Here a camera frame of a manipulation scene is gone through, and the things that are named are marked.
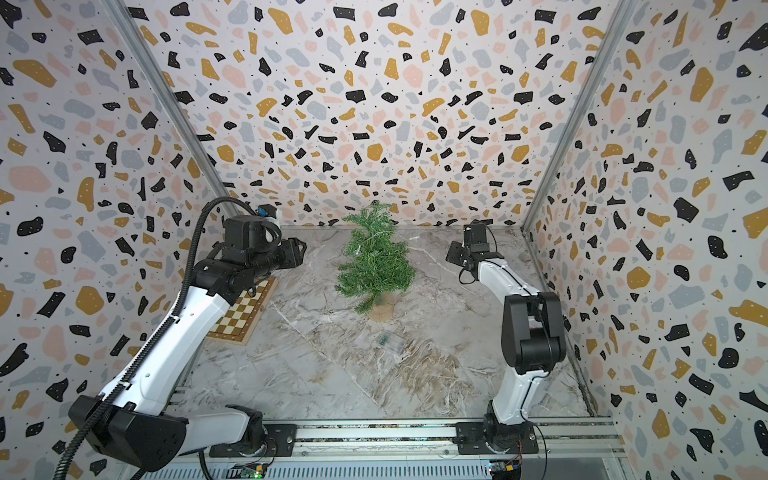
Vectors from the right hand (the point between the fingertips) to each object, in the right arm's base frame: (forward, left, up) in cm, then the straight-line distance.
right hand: (458, 250), depth 98 cm
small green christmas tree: (-17, +24, +14) cm, 32 cm away
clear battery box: (-26, +20, -13) cm, 36 cm away
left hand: (-15, +43, +19) cm, 49 cm away
